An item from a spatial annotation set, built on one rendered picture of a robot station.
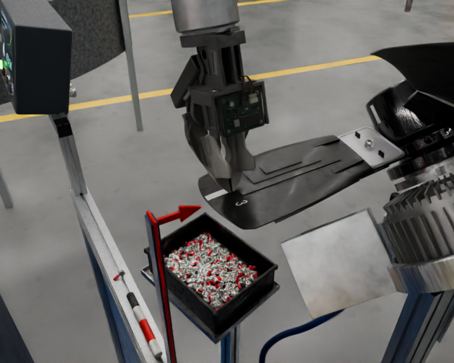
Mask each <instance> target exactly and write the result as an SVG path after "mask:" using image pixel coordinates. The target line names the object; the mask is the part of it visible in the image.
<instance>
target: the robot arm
mask: <svg viewBox="0 0 454 363"><path fill-rule="evenodd" d="M170 1H171V5H172V12H173V16H174V23H175V27H176V31H177V32H178V33H182V35H180V36H179V38H180V42H181V46H182V48H194V47H196V49H197V53H198V54H196V55H191V56H190V59H189V60H188V62H187V64H186V66H185V67H184V70H183V72H182V74H181V75H180V77H179V79H178V81H177V83H176V85H175V87H174V88H173V90H172V92H171V94H170V96H171V98H172V101H173V104H174V107H175V108H177V109H178V108H181V107H186V111H187V113H184V114H182V117H183V119H184V133H185V137H186V139H187V142H188V144H189V146H190V147H191V149H192V151H193V152H194V154H195V155H196V156H197V158H198V159H199V161H200V163H201V164H202V165H203V166H204V167H205V169H206V170H207V172H208V173H209V175H211V177H212V178H213V180H214V181H215V182H216V183H217V184H218V185H219V186H220V187H221V188H223V189H224V190H226V191H227V192H228V193H230V192H233V191H235V189H236V187H237V185H238V183H239V180H240V178H241V174H242V171H252V170H254V169H255V167H256V160H255V157H254V155H253V154H252V152H251V151H250V150H249V149H248V148H247V146H246V141H245V140H246V137H247V135H248V132H249V130H252V129H254V128H257V127H261V126H264V124H269V118H268V111H267V100H266V94H265V87H264V81H261V80H256V79H250V78H249V77H248V76H247V75H244V70H243V64H242V58H241V48H240V44H244V43H246V38H245V32H244V30H240V29H239V26H236V25H235V24H237V23H238V22H239V20H240V19H239V9H238V2H239V0H170ZM244 77H247V79H246V78H244ZM261 93H262V94H261ZM262 102H263V106H262ZM263 108H264V111H263ZM208 130H209V133H208ZM220 138H221V139H220ZM221 143H222V144H223V145H224V147H225V149H226V157H225V158H224V157H223V156H222V154H221V147H222V145H221Z"/></svg>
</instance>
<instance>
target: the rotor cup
mask: <svg viewBox="0 0 454 363"><path fill-rule="evenodd" d="M416 91H417V90H416V89H414V88H413V87H412V86H411V84H410V83H409V82H408V81H407V80H406V79H403V80H401V81H399V82H397V83H395V84H393V85H392V86H390V87H388V88H386V89H384V90H383V91H381V92H379V93H378V94H376V95H375V96H374V97H373V98H371V99H370V100H369V101H368V103H367V104H366V105H365V107H366V110H367V113H368V115H369V117H370V119H371V121H372V124H373V126H374V128H375V130H376V131H377V132H378V133H380V134H381V135H382V136H383V137H385V138H386V139H388V140H389V141H391V142H392V143H393V144H394V145H396V146H397V147H398V148H400V149H401V150H402V151H403V152H404V154H405V155H406V156H407V157H406V158H405V159H403V160H400V161H399V164H397V165H395V166H393V167H391V168H389V169H388V170H387V172H386V173H387V175H388V178H389V179H390V181H394V180H397V179H400V178H401V177H404V176H407V175H409V174H412V173H414V172H416V171H419V170H421V169H424V168H427V167H428V166H431V165H434V164H436V163H439V162H441V161H444V160H446V159H448V158H451V157H453V156H454V130H452V129H450V128H448V127H445V126H444V125H436V124H434V123H432V122H431V120H430V119H428V118H426V117H423V116H421V115H419V114H417V113H415V112H412V111H411V110H408V109H406V108H404V107H403V105H404V104H405V103H406V102H407V101H408V98H409V97H410V96H411V95H412V94H413V93H414V92H416ZM371 105H373V106H374V108H375V111H376V112H377V114H378V117H379V119H380V121H381V122H380V123H379V124H378V122H377V120H376V118H375V116H374V114H373V111H372V109H371V108H370V106H371Z"/></svg>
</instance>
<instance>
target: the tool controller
mask: <svg viewBox="0 0 454 363"><path fill-rule="evenodd" d="M2 35H3V37H4V40H5V58H6V62H5V61H4V58H3V55H2ZM73 40H74V38H73V32H72V30H71V28H70V27H69V26H68V25H67V24H66V23H65V22H64V20H63V19H62V18H61V17H60V15H59V14H58V13H57V12H56V10H55V9H54V8H53V7H52V6H51V5H50V4H49V3H48V1H46V0H0V60H1V59H3V61H4V66H6V75H7V74H9V77H10V83H13V87H14V95H11V94H10V93H9V92H8V94H9V97H10V99H11V102H12V105H13V108H14V111H15V112H16V114H18V115H54V114H57V115H59V113H62V112H65V114H66V115H67V114H68V109H69V103H70V100H69V99H70V97H76V88H72V82H71V59H72V47H73V45H72V44H73ZM0 72H1V68H0ZM1 76H2V74H1ZM2 78H3V80H4V76H2ZM4 83H5V81H4ZM5 86H6V89H7V91H8V85H7V84H5Z"/></svg>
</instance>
